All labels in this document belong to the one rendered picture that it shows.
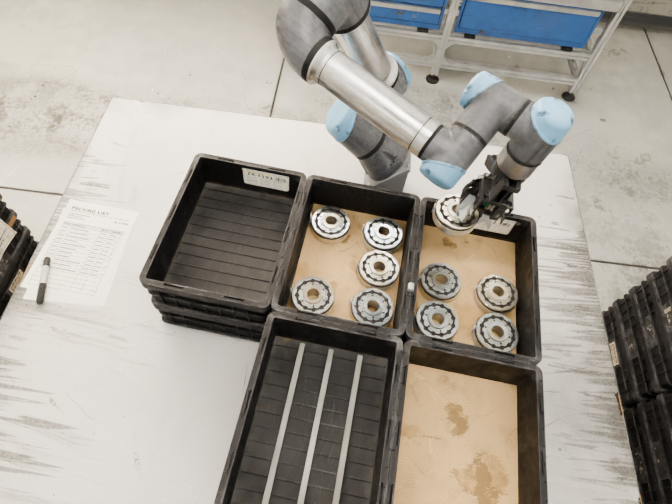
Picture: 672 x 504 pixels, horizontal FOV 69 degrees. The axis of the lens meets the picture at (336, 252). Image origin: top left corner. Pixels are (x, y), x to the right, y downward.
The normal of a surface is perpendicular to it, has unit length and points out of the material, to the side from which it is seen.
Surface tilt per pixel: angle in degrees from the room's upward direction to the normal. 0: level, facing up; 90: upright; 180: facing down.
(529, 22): 90
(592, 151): 0
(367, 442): 0
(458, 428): 0
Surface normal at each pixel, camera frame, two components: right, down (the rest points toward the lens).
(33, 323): 0.07, -0.52
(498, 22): -0.10, 0.84
